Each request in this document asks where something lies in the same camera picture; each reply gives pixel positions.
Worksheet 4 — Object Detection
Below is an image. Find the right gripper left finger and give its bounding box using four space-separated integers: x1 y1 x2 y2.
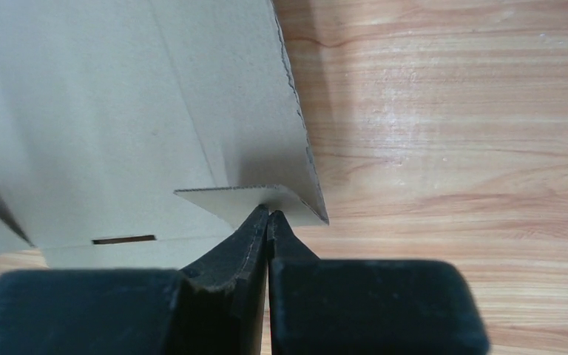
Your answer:
0 206 269 354

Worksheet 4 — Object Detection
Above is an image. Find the cardboard box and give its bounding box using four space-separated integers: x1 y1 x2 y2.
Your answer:
0 1 329 268

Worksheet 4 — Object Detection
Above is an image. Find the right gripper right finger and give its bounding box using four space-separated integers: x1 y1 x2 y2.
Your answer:
266 211 490 354

